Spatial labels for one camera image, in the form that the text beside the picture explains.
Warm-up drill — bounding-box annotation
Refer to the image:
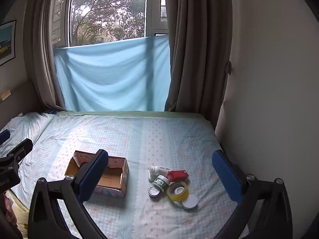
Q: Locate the floral yellow blanket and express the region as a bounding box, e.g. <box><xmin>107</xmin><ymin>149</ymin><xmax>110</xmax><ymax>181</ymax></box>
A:
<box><xmin>6</xmin><ymin>190</ymin><xmax>29</xmax><ymax>238</ymax></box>

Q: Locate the light blue cloth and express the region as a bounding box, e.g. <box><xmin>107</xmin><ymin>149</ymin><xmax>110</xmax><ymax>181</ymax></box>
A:
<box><xmin>53</xmin><ymin>35</ymin><xmax>171</xmax><ymax>112</ymax></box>

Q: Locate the left brown curtain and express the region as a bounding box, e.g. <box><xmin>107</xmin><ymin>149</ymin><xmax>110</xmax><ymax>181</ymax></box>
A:
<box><xmin>23</xmin><ymin>0</ymin><xmax>71</xmax><ymax>110</ymax></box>

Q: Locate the person's left hand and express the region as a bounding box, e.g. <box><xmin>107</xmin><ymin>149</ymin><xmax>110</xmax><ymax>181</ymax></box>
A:
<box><xmin>1</xmin><ymin>193</ymin><xmax>17</xmax><ymax>225</ymax></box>

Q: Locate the framed wall picture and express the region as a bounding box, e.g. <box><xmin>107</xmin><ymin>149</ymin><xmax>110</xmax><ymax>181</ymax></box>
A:
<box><xmin>0</xmin><ymin>20</ymin><xmax>17</xmax><ymax>66</ymax></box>

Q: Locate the white lidded jar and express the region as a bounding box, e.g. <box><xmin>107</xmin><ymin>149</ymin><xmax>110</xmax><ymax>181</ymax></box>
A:
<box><xmin>182</xmin><ymin>194</ymin><xmax>198</xmax><ymax>210</ymax></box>

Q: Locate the yellow tape roll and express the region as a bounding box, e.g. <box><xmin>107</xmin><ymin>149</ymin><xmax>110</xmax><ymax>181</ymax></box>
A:
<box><xmin>166</xmin><ymin>181</ymin><xmax>189</xmax><ymax>202</ymax></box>

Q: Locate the silver round tin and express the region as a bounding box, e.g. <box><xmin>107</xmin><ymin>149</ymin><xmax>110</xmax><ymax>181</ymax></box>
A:
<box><xmin>148</xmin><ymin>185</ymin><xmax>160</xmax><ymax>197</ymax></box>

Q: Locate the red carton box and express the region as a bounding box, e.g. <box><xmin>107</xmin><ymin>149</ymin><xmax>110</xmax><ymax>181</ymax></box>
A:
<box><xmin>167</xmin><ymin>170</ymin><xmax>189</xmax><ymax>182</ymax></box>

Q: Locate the white pill bottle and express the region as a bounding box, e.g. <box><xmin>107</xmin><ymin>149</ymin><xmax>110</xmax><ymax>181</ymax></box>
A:
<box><xmin>148</xmin><ymin>166</ymin><xmax>171</xmax><ymax>182</ymax></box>

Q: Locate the brown curtain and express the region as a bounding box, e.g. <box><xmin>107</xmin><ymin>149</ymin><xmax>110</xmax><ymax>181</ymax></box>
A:
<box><xmin>165</xmin><ymin>0</ymin><xmax>232</xmax><ymax>127</ymax></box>
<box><xmin>23</xmin><ymin>0</ymin><xmax>71</xmax><ymax>110</ymax></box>

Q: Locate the green white cream jar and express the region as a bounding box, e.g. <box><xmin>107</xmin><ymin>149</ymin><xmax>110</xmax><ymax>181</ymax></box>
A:
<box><xmin>152</xmin><ymin>175</ymin><xmax>170</xmax><ymax>192</ymax></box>

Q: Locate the white pillow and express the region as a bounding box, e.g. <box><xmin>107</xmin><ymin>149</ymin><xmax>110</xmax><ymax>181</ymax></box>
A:
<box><xmin>1</xmin><ymin>112</ymin><xmax>54</xmax><ymax>158</ymax></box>

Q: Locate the window frame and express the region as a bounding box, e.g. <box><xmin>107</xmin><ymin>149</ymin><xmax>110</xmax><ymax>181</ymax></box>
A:
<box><xmin>51</xmin><ymin>0</ymin><xmax>168</xmax><ymax>47</ymax></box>

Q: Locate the patterned bed sheet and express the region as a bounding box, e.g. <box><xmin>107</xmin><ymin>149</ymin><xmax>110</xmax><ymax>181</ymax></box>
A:
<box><xmin>13</xmin><ymin>113</ymin><xmax>236</xmax><ymax>238</ymax></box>

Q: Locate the right brown curtain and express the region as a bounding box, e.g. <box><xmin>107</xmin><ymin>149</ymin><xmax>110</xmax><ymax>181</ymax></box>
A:
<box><xmin>165</xmin><ymin>0</ymin><xmax>232</xmax><ymax>127</ymax></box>

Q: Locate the open cardboard box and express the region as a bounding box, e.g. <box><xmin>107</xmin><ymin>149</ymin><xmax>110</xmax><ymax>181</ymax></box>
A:
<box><xmin>65</xmin><ymin>151</ymin><xmax>129</xmax><ymax>197</ymax></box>

